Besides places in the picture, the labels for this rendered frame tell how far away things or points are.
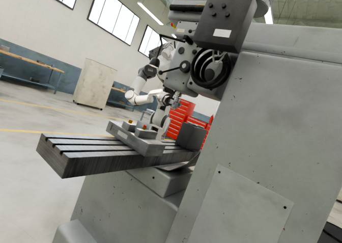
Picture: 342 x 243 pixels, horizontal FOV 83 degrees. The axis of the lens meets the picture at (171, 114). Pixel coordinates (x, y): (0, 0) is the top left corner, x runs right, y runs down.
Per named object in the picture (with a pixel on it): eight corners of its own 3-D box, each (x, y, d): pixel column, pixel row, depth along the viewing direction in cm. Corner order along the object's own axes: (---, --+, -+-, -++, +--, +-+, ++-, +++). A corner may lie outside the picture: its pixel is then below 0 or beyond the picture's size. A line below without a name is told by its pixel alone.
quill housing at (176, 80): (160, 84, 124) (177, 36, 122) (176, 91, 141) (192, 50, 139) (184, 92, 114) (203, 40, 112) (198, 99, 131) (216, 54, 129)
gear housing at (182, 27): (172, 34, 122) (177, 19, 122) (189, 50, 143) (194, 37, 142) (220, 41, 104) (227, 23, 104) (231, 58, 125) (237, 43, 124)
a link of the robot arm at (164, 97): (167, 92, 127) (160, 90, 137) (162, 106, 128) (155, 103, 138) (182, 99, 134) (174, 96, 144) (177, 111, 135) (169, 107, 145)
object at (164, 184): (107, 157, 130) (112, 140, 130) (140, 155, 160) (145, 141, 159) (162, 198, 103) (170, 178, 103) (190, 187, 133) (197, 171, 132)
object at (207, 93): (184, 86, 112) (200, 43, 110) (201, 96, 132) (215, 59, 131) (214, 95, 102) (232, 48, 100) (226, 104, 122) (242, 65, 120)
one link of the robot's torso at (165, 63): (148, 77, 201) (140, 49, 172) (175, 63, 208) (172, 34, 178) (162, 96, 186) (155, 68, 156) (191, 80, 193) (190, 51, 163)
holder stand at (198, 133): (174, 142, 158) (183, 119, 157) (189, 144, 175) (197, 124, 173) (185, 149, 150) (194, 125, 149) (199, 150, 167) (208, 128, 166)
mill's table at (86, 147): (35, 150, 79) (41, 132, 79) (180, 148, 183) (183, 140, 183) (61, 179, 67) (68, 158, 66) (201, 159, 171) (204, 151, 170)
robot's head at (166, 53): (162, 59, 165) (160, 50, 157) (167, 51, 169) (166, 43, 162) (168, 61, 162) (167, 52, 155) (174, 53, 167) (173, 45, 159)
